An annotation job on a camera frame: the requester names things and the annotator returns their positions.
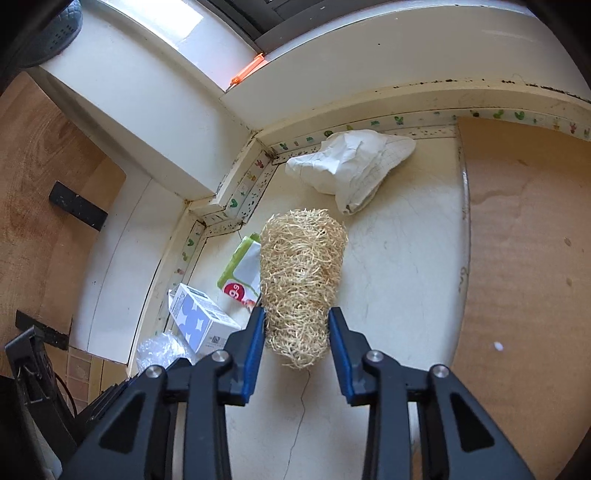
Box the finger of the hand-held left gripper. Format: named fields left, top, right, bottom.
left=76, top=357, right=192, bottom=435

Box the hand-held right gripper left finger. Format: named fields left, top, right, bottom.
left=69, top=306, right=267, bottom=480

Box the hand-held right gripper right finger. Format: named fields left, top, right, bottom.
left=329, top=307, right=536, bottom=480

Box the beige loofah sponge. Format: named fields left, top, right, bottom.
left=260, top=209, right=348, bottom=370

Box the white and blue carton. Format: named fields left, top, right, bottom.
left=167, top=282, right=242, bottom=357

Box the crumpled clear plastic bag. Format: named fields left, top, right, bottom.
left=136, top=331, right=200, bottom=376

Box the green and white packet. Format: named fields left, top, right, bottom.
left=216, top=233, right=265, bottom=315

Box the crumpled white paper bag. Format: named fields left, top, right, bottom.
left=284, top=130, right=417, bottom=216

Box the brown cardboard sheet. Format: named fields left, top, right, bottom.
left=452, top=115, right=591, bottom=480

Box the dark framed window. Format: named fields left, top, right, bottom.
left=198, top=0, right=333, bottom=52

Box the grey perforated basket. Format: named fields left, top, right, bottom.
left=17, top=0, right=84, bottom=68

